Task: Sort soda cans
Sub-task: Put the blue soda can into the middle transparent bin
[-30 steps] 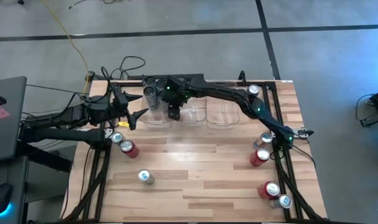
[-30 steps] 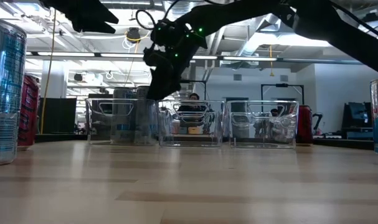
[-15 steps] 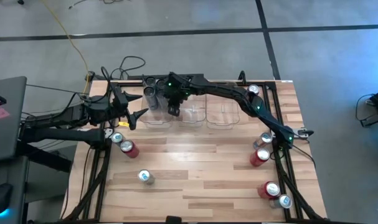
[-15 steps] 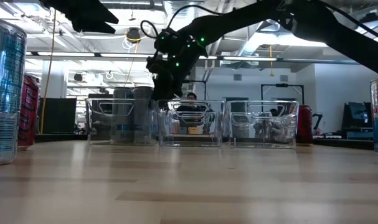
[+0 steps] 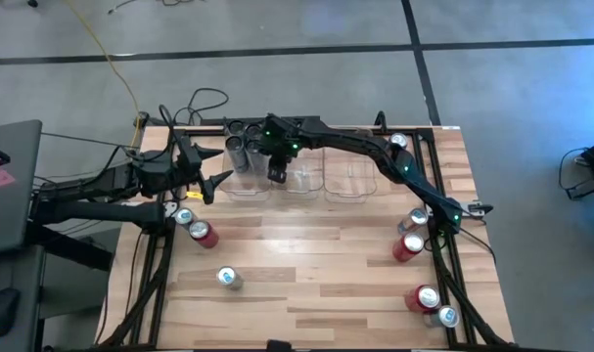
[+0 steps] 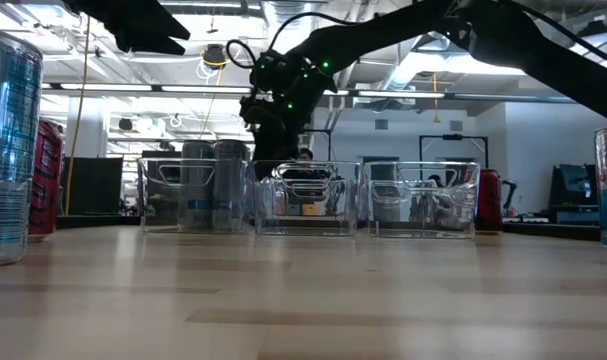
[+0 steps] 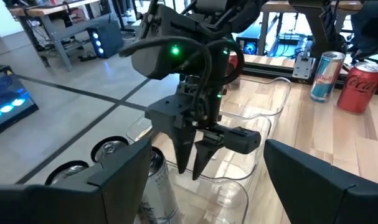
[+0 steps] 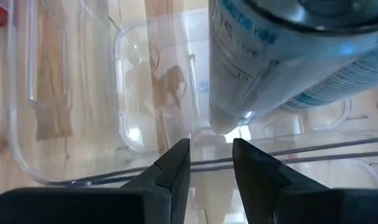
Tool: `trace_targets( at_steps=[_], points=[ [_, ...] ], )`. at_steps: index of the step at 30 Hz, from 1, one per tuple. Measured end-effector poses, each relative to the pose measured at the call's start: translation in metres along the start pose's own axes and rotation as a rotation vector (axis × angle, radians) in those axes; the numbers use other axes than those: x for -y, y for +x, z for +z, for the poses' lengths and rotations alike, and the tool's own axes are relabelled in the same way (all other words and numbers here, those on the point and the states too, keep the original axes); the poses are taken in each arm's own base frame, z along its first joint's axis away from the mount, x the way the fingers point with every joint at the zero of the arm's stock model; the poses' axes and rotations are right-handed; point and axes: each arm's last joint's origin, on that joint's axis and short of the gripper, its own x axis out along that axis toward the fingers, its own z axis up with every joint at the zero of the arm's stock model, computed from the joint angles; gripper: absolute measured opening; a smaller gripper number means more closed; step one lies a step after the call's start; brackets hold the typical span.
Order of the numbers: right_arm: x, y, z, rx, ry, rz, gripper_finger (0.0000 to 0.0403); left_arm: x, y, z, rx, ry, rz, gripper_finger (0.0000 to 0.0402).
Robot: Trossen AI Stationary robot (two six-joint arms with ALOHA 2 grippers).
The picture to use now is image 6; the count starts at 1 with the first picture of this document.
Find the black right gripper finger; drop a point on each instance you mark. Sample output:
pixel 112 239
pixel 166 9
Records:
pixel 268 167

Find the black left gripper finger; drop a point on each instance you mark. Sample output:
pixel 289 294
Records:
pixel 165 30
pixel 153 45

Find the tall grey can blue band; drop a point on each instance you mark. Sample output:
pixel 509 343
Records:
pixel 198 185
pixel 231 185

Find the clear plastic bin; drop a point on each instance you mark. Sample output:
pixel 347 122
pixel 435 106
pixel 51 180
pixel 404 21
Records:
pixel 313 225
pixel 153 222
pixel 423 225

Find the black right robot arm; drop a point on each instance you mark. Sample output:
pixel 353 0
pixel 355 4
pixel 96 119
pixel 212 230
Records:
pixel 533 55

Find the person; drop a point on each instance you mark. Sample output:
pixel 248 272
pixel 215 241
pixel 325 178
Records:
pixel 435 180
pixel 306 154

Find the black round ceiling device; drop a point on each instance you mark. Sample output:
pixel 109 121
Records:
pixel 214 56

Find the long linear light fixture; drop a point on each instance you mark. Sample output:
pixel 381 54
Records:
pixel 108 87

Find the white pillar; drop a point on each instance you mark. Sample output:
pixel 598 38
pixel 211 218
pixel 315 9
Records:
pixel 90 135

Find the black partition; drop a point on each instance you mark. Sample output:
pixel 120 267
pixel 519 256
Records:
pixel 93 185

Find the dark computer monitor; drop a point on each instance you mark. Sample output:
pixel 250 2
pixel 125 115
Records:
pixel 573 190

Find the silver corrugated ceiling duct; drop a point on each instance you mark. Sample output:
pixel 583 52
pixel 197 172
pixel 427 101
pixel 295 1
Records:
pixel 288 5

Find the silver diagonal ceiling duct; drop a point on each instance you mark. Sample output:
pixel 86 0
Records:
pixel 423 50

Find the black frame stand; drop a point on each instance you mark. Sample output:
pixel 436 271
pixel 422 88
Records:
pixel 453 137

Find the black aluminium table frame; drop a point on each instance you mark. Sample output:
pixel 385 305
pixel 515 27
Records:
pixel 98 221

